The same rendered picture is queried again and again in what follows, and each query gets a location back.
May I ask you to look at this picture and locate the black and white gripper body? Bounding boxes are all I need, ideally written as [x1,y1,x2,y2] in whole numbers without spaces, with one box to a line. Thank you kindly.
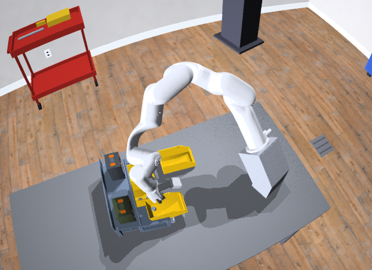
[146,187,163,203]

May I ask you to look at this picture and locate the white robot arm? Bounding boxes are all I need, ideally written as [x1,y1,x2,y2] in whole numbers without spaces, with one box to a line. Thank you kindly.
[127,62,271,193]

